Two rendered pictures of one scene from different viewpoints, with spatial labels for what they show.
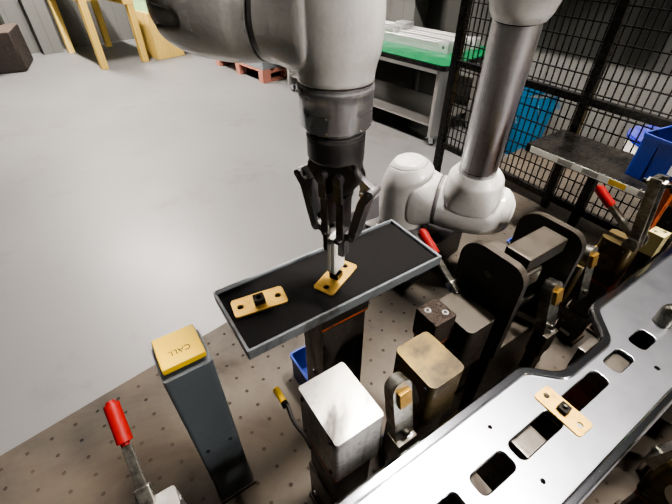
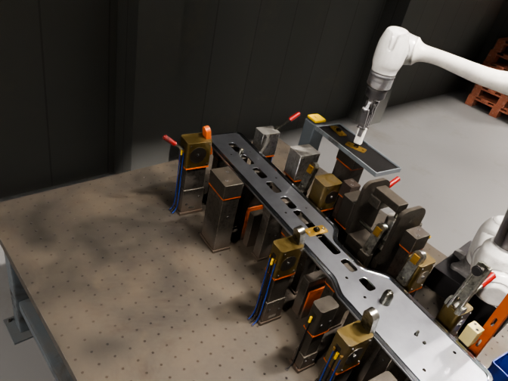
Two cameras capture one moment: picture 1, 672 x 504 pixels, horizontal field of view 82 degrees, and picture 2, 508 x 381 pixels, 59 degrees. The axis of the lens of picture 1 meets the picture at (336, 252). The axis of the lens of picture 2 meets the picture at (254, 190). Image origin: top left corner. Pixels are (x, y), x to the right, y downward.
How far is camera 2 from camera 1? 163 cm
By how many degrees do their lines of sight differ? 65
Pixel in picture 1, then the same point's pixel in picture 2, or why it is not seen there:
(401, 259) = (372, 164)
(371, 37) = (379, 59)
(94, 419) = not seen: hidden behind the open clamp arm
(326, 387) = (309, 148)
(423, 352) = (331, 179)
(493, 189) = (490, 254)
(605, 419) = (313, 242)
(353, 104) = (372, 75)
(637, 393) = (329, 260)
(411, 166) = (497, 219)
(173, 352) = (314, 116)
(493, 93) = not seen: outside the picture
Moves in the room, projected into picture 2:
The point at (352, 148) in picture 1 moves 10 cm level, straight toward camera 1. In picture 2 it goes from (369, 90) to (342, 85)
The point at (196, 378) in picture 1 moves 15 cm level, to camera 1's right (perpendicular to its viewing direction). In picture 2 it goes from (309, 126) to (311, 143)
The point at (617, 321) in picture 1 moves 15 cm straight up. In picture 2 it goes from (379, 280) to (397, 245)
